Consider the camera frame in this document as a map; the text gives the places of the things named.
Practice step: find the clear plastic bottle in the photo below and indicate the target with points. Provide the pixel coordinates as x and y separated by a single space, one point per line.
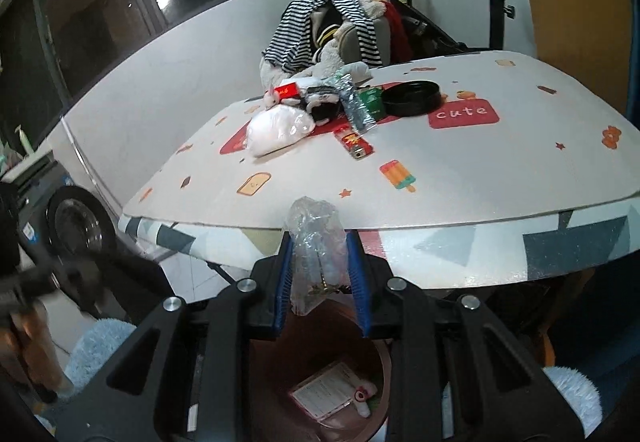
355 111

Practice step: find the black round dish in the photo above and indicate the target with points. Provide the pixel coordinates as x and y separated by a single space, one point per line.
412 98

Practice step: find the blue fleece sleeve left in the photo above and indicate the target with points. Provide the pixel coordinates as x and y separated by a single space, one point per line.
89 355

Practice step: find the red cigarette box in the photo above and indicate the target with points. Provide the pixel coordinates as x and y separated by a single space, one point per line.
287 94

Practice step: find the red snack wrapper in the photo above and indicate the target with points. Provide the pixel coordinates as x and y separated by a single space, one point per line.
353 143

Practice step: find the brown round trash bin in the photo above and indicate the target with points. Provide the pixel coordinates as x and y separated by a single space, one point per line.
308 344

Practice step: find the striped black white shirt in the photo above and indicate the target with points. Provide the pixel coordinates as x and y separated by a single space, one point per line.
308 27

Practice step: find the clear plastic bag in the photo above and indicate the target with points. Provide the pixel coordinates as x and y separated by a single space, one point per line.
319 256

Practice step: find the folding table with patterned cover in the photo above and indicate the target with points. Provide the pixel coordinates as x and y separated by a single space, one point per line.
441 256

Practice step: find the blue curtain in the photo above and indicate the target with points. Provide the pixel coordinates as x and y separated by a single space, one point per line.
632 105

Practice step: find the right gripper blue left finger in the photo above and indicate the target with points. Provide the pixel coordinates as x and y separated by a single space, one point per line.
282 291

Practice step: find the person's left hand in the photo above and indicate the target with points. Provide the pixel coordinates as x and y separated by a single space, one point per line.
27 350

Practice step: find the washing machine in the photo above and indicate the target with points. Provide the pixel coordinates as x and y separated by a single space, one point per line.
58 218

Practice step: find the white stuffed plastic bag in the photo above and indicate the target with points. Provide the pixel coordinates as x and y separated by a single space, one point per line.
279 127

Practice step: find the pink cartoon table mat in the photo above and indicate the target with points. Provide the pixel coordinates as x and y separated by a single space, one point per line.
515 138

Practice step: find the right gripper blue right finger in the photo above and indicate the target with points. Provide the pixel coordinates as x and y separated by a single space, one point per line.
358 271

